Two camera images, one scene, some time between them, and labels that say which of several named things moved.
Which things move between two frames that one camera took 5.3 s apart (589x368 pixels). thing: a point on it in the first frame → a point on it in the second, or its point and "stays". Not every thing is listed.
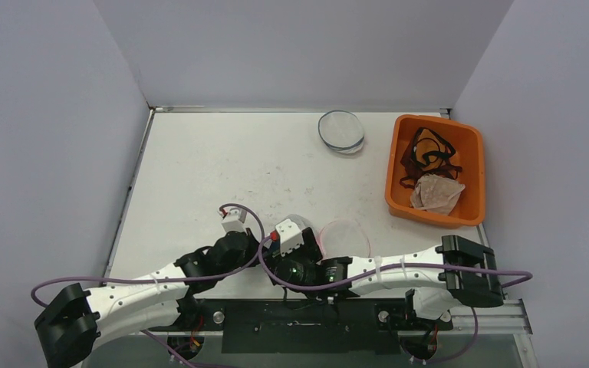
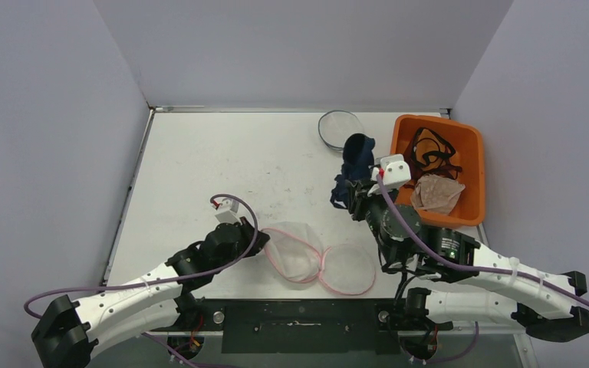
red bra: (408, 162) stays
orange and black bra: (430, 150) stays
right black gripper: (307, 241) → (354, 192)
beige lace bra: (435, 194) stays
